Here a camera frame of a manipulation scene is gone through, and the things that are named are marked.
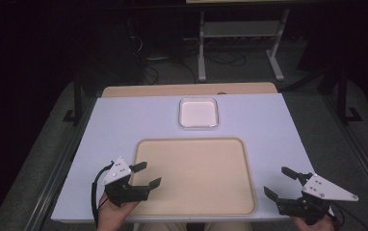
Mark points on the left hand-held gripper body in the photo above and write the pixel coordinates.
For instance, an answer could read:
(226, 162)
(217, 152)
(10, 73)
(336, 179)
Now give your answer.
(120, 183)

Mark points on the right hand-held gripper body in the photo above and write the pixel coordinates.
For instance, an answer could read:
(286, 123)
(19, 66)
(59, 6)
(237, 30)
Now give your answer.
(317, 197)

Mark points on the white square dish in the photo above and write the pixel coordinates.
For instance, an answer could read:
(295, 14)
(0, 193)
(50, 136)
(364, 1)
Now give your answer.
(198, 112)

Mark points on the person's right hand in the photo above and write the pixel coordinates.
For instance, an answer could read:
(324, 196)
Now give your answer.
(313, 224)

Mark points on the black metal stand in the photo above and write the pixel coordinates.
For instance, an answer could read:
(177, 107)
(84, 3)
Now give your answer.
(346, 99)
(75, 102)

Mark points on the person's left hand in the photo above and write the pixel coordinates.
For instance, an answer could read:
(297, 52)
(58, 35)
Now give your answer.
(113, 215)

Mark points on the white metal stand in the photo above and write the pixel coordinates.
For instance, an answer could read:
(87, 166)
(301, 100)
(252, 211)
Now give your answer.
(241, 41)

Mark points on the beige plastic tray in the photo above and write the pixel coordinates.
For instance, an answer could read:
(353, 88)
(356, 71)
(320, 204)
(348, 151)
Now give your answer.
(194, 177)

